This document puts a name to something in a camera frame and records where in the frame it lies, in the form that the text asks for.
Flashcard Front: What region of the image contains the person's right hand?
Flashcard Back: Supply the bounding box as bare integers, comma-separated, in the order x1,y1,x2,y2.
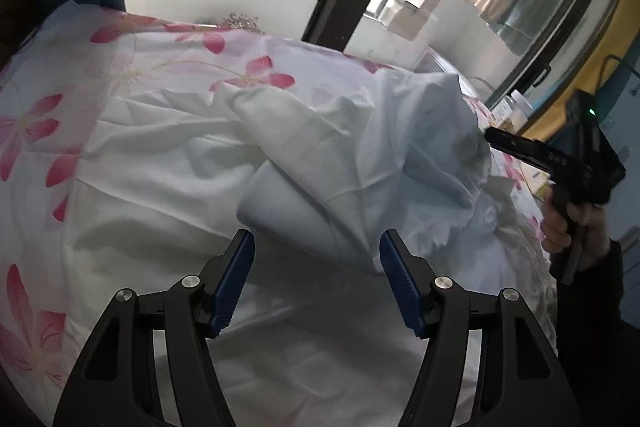
541,187,612,270

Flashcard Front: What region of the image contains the person's right forearm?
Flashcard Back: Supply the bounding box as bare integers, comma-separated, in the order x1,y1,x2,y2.
547,239,640,427

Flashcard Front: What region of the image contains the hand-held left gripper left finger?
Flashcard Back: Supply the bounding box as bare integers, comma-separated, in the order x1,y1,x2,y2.
52,229,257,427

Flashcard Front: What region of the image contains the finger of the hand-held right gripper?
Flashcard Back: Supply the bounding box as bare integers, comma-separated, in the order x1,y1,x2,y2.
484,127,556,175

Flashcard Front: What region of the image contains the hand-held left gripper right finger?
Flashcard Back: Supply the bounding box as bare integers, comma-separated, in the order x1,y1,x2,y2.
379,231,583,427

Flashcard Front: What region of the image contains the grey-blue hanging garment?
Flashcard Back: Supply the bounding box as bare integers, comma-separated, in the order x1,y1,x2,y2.
500,0,571,55

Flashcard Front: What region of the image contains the grey sparkly object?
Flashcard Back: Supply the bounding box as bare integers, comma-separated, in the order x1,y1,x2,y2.
217,12,263,30

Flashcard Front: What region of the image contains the white hooded jacket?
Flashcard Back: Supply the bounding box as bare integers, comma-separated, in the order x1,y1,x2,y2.
75,69,546,427

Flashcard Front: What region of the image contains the white ribbed appliance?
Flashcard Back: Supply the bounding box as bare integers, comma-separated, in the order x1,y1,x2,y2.
411,48,451,78

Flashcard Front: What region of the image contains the pink floral bed sheet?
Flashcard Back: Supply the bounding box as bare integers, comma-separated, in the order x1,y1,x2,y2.
0,2,556,408

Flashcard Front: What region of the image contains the yellow tissue pack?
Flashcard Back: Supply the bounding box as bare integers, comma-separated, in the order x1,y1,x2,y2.
527,169,553,202

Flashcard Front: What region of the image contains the clear plastic snack jar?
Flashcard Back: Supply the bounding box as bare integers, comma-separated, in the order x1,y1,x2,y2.
502,91,533,130

